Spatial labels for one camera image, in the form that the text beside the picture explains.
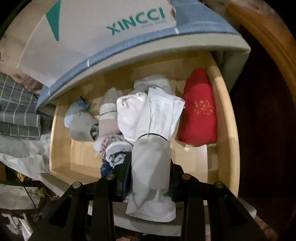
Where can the grey folded roll behind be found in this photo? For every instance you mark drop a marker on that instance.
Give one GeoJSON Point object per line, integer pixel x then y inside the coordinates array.
{"type": "Point", "coordinates": [153, 81]}

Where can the white XINCCI cardboard box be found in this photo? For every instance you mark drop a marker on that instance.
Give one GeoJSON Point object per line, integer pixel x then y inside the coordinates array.
{"type": "Point", "coordinates": [71, 31]}

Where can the wooden chair frame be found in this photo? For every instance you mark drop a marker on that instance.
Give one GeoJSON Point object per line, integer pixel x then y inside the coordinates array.
{"type": "Point", "coordinates": [274, 36]}

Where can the red underwear roll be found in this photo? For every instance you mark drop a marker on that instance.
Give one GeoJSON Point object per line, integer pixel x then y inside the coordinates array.
{"type": "Point", "coordinates": [198, 123]}

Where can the grey knit roll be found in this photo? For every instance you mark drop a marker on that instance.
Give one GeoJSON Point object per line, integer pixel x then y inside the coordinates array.
{"type": "Point", "coordinates": [84, 127]}

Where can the hexagon pattern beige roll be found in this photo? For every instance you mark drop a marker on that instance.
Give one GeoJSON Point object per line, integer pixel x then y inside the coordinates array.
{"type": "Point", "coordinates": [108, 113]}

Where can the white grey banded roll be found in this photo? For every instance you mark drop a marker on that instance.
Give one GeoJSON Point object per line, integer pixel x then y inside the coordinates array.
{"type": "Point", "coordinates": [151, 158]}

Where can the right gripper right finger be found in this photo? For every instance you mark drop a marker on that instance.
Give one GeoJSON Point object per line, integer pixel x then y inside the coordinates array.
{"type": "Point", "coordinates": [228, 218]}

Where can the light blue underwear roll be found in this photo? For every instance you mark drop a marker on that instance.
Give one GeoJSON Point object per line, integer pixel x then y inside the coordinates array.
{"type": "Point", "coordinates": [79, 105]}

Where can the grey wooden drawer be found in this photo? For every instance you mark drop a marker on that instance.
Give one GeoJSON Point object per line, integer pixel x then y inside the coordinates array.
{"type": "Point", "coordinates": [73, 161]}

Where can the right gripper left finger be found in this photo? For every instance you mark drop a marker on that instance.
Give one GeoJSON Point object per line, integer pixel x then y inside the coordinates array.
{"type": "Point", "coordinates": [85, 211]}

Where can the white fluffy roll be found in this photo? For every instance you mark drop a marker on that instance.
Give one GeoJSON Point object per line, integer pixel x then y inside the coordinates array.
{"type": "Point", "coordinates": [129, 110]}

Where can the pink floral white roll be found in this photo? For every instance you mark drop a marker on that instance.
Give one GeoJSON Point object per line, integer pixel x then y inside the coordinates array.
{"type": "Point", "coordinates": [112, 148]}

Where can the navy floral underwear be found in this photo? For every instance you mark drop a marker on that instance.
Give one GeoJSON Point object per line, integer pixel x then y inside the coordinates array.
{"type": "Point", "coordinates": [105, 168]}

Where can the grey plaid blanket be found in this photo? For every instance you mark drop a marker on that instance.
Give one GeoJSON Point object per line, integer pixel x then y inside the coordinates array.
{"type": "Point", "coordinates": [18, 116]}

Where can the grey nightstand cabinet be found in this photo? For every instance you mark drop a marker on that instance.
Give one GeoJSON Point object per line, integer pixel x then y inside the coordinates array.
{"type": "Point", "coordinates": [232, 53]}

